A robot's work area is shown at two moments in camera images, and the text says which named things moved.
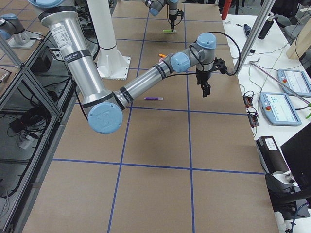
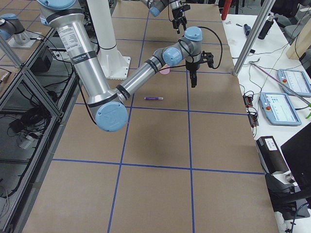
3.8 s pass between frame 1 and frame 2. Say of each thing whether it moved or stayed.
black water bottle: stayed
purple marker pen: stayed
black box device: stayed
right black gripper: moved
